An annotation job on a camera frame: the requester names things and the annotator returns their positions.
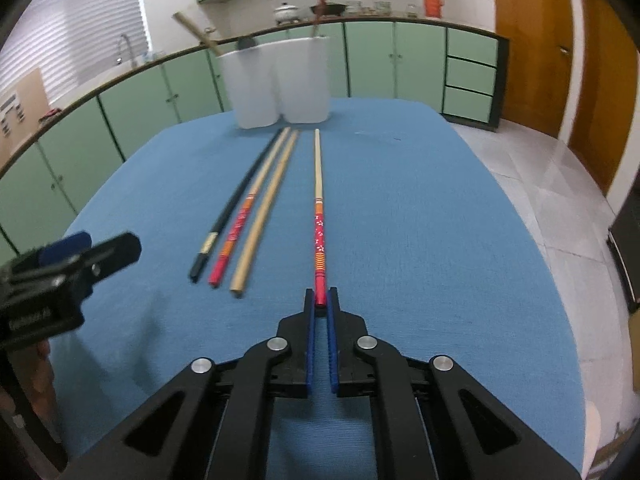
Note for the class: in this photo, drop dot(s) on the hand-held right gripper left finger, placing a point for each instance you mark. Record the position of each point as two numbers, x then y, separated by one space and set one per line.
310 340

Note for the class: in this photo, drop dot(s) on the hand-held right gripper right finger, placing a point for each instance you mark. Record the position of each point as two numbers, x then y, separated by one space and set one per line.
332 345

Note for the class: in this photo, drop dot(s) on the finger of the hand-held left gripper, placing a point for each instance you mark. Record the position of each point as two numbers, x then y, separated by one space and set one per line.
110 255
65 247

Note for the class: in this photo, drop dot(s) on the black chopstick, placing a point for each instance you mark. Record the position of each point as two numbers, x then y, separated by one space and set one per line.
201 265

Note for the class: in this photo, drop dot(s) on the plain wooden chopstick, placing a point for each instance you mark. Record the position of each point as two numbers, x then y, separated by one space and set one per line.
257 235

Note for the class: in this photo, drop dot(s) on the patterned bamboo chopstick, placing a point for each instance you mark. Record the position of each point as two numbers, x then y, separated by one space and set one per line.
192 27

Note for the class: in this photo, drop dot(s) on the black plastic spoon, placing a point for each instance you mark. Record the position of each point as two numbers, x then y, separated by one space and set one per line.
245 42

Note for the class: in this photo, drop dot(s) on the white double utensil holder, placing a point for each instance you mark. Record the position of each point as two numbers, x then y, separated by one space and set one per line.
300 85

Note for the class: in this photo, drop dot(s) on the person's left hand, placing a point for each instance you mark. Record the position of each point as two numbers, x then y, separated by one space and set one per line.
37 375

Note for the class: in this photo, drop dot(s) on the blue table mat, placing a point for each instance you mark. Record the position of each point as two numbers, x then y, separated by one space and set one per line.
425 260

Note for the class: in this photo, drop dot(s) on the red cloth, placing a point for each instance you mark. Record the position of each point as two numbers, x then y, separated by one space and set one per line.
50 115

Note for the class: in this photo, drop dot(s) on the wooden board with clips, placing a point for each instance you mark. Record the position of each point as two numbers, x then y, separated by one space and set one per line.
25 105

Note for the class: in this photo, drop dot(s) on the steel kitchen faucet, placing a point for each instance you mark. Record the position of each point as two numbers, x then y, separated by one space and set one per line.
121 45

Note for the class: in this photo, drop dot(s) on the white window blind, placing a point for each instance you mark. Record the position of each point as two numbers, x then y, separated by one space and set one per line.
75 20

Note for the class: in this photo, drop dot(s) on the green lower kitchen cabinets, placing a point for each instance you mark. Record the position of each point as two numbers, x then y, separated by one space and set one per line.
400 60

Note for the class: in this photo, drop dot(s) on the white lidded pot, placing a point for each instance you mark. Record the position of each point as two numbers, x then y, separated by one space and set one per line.
286 12

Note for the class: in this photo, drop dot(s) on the dark glass-front cabinet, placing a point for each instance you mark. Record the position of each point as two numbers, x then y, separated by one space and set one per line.
627 260

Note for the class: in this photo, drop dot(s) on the black wok with lid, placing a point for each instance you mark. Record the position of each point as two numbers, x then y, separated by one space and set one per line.
332 8

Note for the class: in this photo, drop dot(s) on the patterned ceramic jar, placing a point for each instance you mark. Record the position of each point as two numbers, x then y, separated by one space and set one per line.
382 7

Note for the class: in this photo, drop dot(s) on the small glass jar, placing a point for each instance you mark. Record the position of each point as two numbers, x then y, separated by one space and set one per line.
411 9

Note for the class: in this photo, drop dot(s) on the closed wooden door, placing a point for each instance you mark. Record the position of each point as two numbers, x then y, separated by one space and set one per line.
530 45

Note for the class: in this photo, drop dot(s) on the wooden door with frame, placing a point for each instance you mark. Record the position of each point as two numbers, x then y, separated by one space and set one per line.
605 100

